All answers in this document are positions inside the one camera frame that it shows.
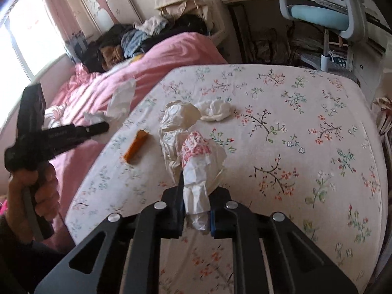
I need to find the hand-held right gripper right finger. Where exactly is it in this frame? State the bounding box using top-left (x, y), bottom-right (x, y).
top-left (208, 187), bottom-right (359, 294)

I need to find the white drawer cabinet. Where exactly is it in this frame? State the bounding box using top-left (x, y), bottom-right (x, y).
top-left (346, 38), bottom-right (386, 86)

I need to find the window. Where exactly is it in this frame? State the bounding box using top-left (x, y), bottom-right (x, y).
top-left (0, 0), bottom-right (66, 80)

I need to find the dark woven bag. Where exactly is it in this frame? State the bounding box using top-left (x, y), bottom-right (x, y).
top-left (251, 27), bottom-right (291, 65)

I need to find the white cloth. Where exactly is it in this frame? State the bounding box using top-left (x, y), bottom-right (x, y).
top-left (44, 104), bottom-right (66, 129)

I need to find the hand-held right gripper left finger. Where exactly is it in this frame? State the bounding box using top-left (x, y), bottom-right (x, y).
top-left (34, 174), bottom-right (187, 294)

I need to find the person's left forearm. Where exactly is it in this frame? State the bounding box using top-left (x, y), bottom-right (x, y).
top-left (0, 217), bottom-right (72, 294)

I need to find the blue grey office chair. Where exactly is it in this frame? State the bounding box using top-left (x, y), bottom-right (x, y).
top-left (274, 0), bottom-right (368, 77)

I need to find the pink blanket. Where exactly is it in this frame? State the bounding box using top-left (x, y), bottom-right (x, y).
top-left (40, 32), bottom-right (229, 245)

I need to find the pile of dark clothes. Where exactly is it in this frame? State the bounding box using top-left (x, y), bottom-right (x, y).
top-left (83, 14), bottom-right (212, 72)

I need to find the crumpled white tissue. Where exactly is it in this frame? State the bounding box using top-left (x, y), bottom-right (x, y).
top-left (159, 102), bottom-right (201, 172)
top-left (194, 98), bottom-right (232, 122)
top-left (83, 78), bottom-right (137, 123)

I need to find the red floral printed tissue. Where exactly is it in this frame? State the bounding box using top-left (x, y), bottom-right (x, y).
top-left (181, 131), bottom-right (229, 232)

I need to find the beige cloth bag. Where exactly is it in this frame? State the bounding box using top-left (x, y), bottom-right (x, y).
top-left (154, 0), bottom-right (212, 19)

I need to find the person's left hand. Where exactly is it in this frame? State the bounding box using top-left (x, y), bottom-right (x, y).
top-left (6, 162), bottom-right (60, 230)

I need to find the headboard with pink tree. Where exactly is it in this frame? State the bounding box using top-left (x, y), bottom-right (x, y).
top-left (69, 0), bottom-right (144, 34)

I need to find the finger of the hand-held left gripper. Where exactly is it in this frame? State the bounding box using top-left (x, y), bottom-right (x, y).
top-left (83, 122), bottom-right (110, 139)

